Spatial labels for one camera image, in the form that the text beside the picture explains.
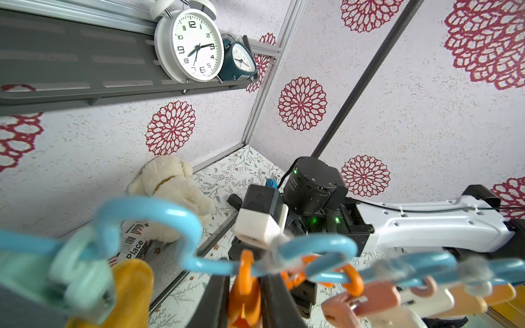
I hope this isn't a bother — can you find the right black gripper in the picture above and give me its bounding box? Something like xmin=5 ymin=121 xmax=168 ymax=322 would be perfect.
xmin=186 ymin=212 xmax=321 ymax=328

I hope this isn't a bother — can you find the blue round clip hanger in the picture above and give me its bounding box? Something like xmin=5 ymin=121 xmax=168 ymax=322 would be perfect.
xmin=0 ymin=195 xmax=525 ymax=328

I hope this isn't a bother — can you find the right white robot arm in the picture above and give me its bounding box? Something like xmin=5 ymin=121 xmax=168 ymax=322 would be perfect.
xmin=228 ymin=157 xmax=524 ymax=327

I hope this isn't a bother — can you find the grey fabric insole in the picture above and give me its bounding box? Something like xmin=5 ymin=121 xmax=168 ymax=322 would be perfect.
xmin=145 ymin=241 xmax=187 ymax=304

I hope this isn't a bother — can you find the hanging orange insole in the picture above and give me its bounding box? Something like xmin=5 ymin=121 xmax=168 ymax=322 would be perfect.
xmin=66 ymin=259 xmax=154 ymax=328

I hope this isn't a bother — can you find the printed newspaper pattern insole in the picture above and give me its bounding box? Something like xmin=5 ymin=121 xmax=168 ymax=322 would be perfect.
xmin=108 ymin=221 xmax=153 ymax=267

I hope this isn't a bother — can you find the cream plush toy dog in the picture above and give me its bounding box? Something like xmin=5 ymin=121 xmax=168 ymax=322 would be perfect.
xmin=127 ymin=154 xmax=215 ymax=228

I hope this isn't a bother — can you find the black metal clothes rack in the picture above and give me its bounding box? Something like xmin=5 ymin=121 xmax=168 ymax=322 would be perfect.
xmin=149 ymin=0 xmax=425 ymax=304

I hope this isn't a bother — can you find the green alarm clock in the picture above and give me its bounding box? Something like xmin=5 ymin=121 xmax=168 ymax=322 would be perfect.
xmin=218 ymin=34 xmax=258 ymax=82

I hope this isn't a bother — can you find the white alarm clock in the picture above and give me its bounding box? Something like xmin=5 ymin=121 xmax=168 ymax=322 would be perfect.
xmin=150 ymin=0 xmax=225 ymax=83

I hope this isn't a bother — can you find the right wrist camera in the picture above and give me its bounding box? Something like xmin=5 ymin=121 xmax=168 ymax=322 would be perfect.
xmin=233 ymin=178 xmax=290 ymax=250

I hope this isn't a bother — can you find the dark grey wall shelf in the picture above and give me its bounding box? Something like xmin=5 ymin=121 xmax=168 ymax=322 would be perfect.
xmin=1 ymin=10 xmax=249 ymax=116

